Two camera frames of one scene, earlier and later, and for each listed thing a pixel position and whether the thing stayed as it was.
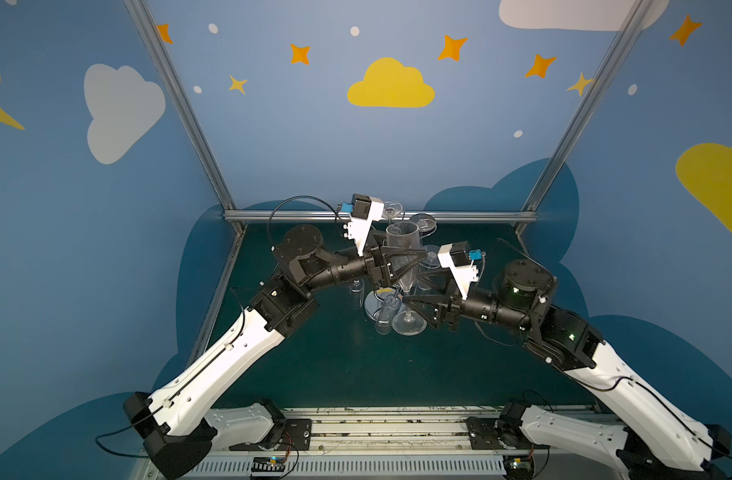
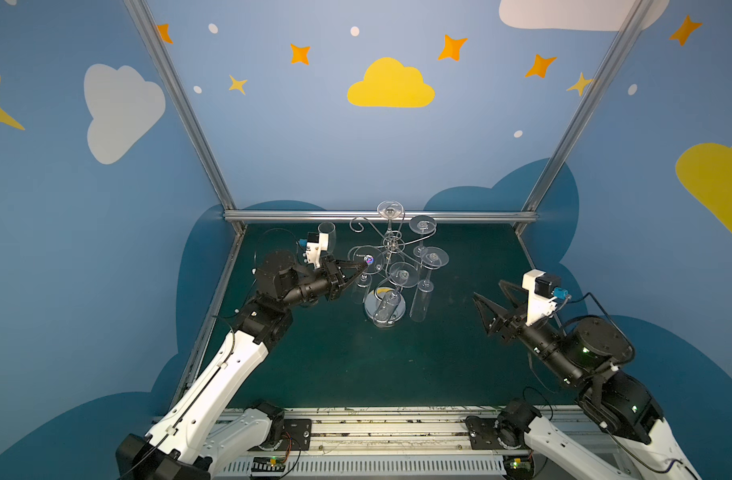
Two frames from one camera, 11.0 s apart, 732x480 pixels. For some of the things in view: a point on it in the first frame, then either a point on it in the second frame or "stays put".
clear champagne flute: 405,234 -> 328,228
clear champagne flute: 426,223 stays put
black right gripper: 453,307 -> 510,321
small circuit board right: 518,466 stays put
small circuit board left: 268,464 stays put
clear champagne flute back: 392,209 stays put
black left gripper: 374,268 -> 336,274
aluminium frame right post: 588,109 stays put
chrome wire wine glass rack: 413,252 -> 386,305
